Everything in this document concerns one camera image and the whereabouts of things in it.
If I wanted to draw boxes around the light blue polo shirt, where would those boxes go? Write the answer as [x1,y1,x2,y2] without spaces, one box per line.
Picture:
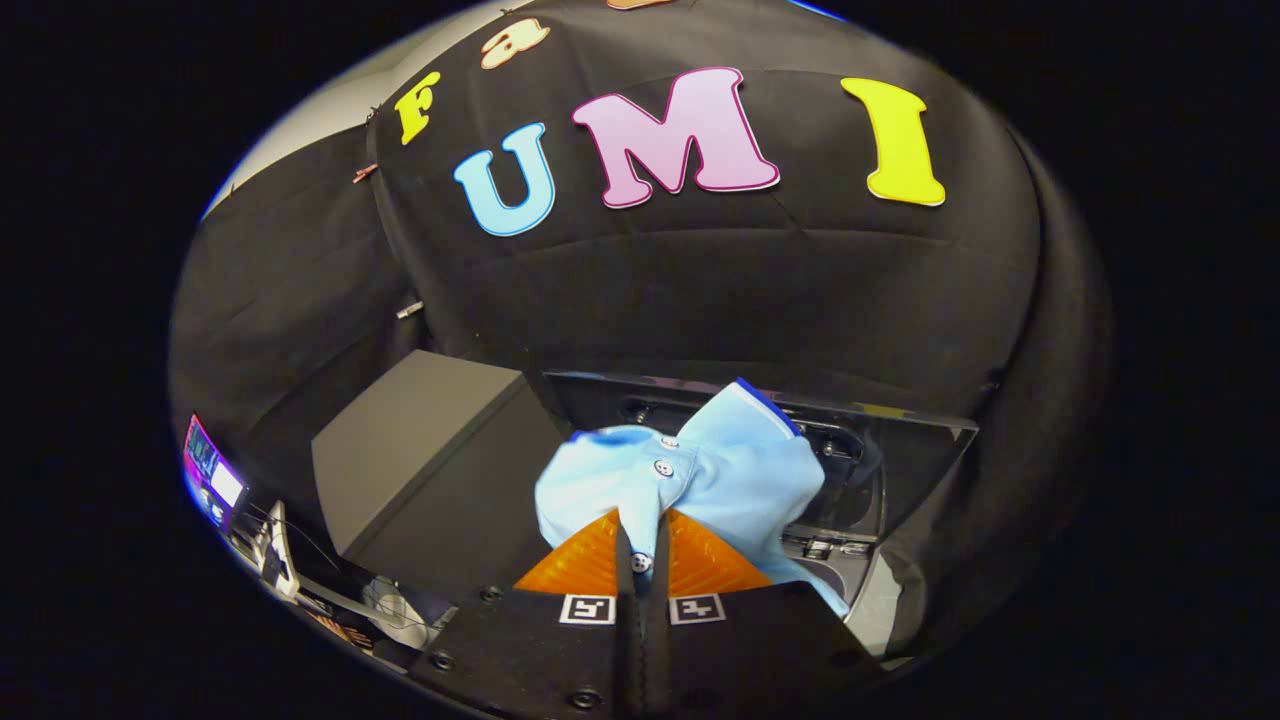
[533,378,851,616]

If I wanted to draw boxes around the grey washing machine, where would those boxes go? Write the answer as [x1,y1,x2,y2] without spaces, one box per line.
[770,480,906,661]

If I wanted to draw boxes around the white device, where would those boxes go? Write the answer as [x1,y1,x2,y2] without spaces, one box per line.
[262,500,301,599]

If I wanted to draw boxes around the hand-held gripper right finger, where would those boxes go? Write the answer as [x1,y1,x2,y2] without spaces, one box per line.
[640,508,886,720]

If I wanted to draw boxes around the grey box cabinet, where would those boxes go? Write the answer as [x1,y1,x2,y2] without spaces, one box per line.
[310,350,566,601]

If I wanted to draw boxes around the lit display screen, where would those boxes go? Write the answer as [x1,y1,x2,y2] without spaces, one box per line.
[183,415,248,528]

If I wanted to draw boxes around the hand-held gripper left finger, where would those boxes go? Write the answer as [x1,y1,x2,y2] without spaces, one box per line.
[410,505,641,720]

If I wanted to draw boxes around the black backdrop cloth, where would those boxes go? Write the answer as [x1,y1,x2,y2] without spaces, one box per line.
[168,0,1113,661]

